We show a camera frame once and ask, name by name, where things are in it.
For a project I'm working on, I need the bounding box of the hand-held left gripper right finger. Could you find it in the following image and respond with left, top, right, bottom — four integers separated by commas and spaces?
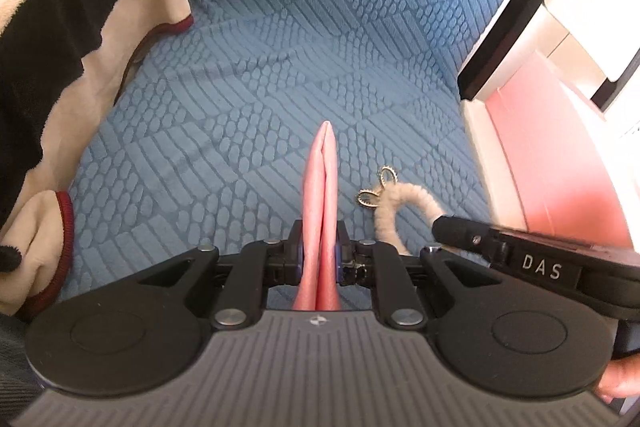
335, 221, 502, 329

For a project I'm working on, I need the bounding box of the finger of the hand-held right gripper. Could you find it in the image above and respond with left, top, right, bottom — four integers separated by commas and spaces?
432, 215, 508, 265

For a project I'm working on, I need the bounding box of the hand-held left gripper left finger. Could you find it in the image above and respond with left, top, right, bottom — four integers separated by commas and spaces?
134, 220, 306, 329

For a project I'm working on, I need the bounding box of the fluffy cream ring keychain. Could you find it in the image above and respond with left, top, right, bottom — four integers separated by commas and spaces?
356, 165, 486, 265

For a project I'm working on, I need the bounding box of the pink box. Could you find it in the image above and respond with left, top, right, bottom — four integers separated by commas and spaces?
482, 49, 640, 253

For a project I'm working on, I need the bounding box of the person's right hand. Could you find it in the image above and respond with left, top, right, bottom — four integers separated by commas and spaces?
595, 353, 640, 401

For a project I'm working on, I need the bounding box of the blue textured floor chair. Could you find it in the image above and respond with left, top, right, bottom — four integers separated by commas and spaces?
55, 0, 558, 313

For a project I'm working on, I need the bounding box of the white folding chair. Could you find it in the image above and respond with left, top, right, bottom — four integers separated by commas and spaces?
457, 0, 640, 120

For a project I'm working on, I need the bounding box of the dark cloth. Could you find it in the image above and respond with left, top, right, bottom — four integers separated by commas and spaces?
0, 312, 46, 418

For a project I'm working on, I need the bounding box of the striped fleece blanket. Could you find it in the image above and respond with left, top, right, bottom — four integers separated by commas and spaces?
0, 0, 216, 323

